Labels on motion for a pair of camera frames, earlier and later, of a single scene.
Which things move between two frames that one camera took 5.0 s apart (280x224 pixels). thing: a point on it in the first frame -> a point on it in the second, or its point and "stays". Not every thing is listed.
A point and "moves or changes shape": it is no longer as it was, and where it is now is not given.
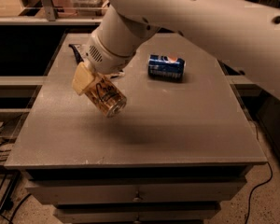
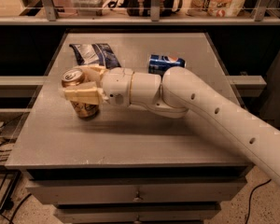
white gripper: [103, 60] -> [117, 85]
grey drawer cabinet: [181, 148] stays
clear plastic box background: [88, 1] stays
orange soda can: [105, 95] moves or changes shape
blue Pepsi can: [162, 68] stays
